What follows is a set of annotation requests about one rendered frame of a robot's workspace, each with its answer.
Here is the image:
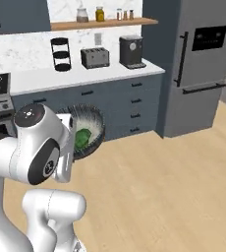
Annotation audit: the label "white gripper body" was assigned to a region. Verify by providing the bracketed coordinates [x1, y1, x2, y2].
[53, 129, 76, 184]

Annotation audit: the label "green broccoli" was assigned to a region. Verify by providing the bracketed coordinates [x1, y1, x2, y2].
[74, 128, 92, 151]

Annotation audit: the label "dark grey bowl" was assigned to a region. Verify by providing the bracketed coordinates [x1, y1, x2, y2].
[55, 103, 106, 161]

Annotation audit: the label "blue-grey base cupboards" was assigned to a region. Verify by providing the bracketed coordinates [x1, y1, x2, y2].
[11, 73, 165, 143]

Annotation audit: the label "silver toaster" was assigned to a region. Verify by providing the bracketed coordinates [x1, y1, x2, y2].
[80, 46, 111, 70]

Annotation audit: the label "dark grey coffee machine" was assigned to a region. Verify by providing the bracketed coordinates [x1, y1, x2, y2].
[119, 34, 147, 70]

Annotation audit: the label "clear glass jar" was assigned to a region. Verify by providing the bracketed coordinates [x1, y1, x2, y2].
[76, 7, 90, 24]

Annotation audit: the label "yellow jar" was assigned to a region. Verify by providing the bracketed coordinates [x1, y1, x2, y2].
[95, 6, 106, 23]

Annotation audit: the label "dark blue tall cabinet panel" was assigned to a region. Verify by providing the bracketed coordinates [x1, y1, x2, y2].
[141, 0, 185, 139]

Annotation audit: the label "grey fridge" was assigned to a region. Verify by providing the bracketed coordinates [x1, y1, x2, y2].
[162, 0, 226, 139]

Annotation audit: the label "black tiered wire stand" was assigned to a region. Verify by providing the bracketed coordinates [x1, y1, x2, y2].
[50, 36, 73, 73]

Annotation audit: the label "white wall socket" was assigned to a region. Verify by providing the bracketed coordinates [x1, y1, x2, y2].
[93, 32, 103, 46]

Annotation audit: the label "wooden wall shelf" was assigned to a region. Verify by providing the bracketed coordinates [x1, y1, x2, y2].
[49, 17, 159, 32]

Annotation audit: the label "dark blue wall cupboard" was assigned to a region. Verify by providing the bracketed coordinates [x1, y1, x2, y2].
[0, 0, 52, 34]

